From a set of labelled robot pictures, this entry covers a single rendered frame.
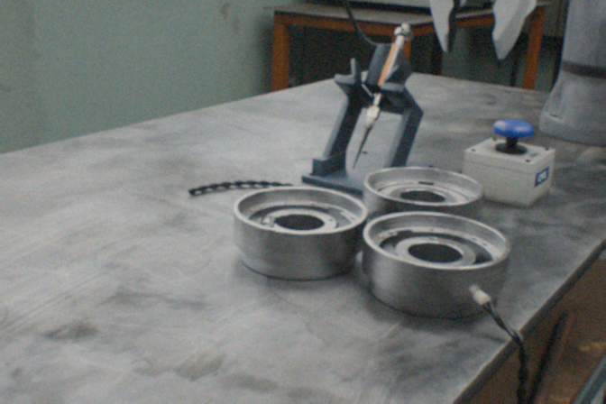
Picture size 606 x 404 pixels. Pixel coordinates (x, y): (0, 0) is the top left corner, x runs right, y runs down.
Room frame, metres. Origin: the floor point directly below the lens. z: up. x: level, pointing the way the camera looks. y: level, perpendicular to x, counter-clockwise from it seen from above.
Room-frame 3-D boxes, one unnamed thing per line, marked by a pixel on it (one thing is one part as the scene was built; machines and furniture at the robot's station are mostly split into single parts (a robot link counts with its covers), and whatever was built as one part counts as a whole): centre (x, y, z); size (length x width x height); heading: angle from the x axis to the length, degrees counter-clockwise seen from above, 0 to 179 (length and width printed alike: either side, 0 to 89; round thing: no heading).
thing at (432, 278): (0.51, -0.10, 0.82); 0.10 x 0.10 x 0.04
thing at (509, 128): (0.74, -0.21, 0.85); 0.04 x 0.04 x 0.05
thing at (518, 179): (0.75, -0.21, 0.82); 0.08 x 0.07 x 0.05; 145
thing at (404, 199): (0.63, -0.11, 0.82); 0.10 x 0.10 x 0.04
